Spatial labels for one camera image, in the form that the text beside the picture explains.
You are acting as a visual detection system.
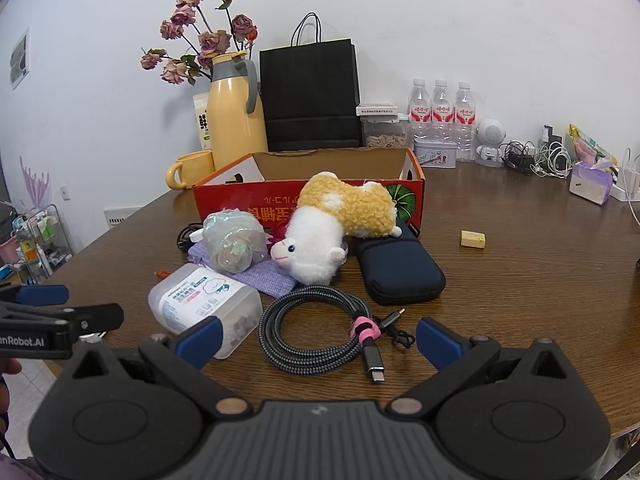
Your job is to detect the white power strip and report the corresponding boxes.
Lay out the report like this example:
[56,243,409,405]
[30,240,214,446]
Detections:
[612,149,640,203]

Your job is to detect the black cable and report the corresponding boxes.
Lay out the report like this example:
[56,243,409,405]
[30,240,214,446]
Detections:
[176,224,207,252]

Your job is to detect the red cardboard box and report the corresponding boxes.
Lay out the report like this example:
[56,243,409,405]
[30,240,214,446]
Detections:
[192,147,426,238]

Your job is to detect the clear food container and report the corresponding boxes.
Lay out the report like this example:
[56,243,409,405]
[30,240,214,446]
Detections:
[359,114,408,150]

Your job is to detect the braided cable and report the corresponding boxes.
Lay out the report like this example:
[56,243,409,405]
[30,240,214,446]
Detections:
[257,285,417,386]

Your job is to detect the iridescent ball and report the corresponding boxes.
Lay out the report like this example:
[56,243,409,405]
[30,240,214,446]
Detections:
[202,209,268,273]

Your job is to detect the grey tin box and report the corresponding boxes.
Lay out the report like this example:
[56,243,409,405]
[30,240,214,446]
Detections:
[414,139,458,168]

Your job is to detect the black paper bag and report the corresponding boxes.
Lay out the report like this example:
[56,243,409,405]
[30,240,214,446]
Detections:
[259,12,363,152]

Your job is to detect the navy zip pouch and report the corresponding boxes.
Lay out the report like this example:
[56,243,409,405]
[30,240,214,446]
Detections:
[353,219,447,306]

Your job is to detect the white drink carton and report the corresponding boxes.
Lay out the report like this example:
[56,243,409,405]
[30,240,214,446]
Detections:
[193,92,213,152]

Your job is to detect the black charger cables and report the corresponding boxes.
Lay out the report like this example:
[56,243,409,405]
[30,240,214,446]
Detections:
[499,141,537,176]

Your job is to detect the wall picture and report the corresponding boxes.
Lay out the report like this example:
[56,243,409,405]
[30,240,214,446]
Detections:
[9,30,31,91]

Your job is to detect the clear water bottle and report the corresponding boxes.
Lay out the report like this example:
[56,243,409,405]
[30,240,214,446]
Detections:
[431,80,456,143]
[453,81,477,163]
[407,79,433,148]

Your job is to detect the yellow white plush toy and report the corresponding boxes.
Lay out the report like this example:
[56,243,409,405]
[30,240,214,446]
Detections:
[270,171,402,286]

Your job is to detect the white labelled box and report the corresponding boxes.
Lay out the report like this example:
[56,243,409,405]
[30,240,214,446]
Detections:
[103,206,143,232]

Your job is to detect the purple knit cloth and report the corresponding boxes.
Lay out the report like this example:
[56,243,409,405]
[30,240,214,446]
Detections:
[189,240,297,298]

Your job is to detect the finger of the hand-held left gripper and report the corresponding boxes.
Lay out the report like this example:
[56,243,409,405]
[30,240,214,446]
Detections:
[0,284,70,307]
[0,302,124,346]

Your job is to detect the purple tissue pack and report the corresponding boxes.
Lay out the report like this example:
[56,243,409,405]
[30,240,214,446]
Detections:
[569,157,613,206]

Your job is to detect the wire storage rack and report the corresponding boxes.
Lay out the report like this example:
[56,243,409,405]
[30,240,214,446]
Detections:
[0,202,76,286]

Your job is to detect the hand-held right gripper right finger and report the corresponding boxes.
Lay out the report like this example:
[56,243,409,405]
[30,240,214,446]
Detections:
[387,317,568,418]

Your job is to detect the white cable bundle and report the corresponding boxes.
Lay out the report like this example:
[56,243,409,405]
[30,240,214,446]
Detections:
[531,141,573,179]

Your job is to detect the flat white card box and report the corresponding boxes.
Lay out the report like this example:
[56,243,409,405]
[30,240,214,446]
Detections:
[356,103,400,117]

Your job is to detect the colourful snack bags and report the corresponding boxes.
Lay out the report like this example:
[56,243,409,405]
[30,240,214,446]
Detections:
[567,124,618,171]

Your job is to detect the dried rose bouquet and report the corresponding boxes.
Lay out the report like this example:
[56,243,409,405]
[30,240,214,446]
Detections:
[140,0,258,86]

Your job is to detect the white robot speaker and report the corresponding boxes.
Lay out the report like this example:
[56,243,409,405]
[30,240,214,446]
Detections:
[474,118,508,168]

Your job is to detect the yellow mug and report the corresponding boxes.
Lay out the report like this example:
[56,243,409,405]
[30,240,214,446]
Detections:
[166,150,216,191]

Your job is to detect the clear plastic packet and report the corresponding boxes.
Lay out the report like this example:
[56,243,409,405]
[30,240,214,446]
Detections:
[148,263,263,360]

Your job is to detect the yellow thermos jug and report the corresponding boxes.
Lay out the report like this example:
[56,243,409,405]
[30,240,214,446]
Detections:
[206,51,269,171]

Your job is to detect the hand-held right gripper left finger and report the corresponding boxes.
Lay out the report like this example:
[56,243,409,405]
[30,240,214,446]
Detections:
[72,316,251,418]

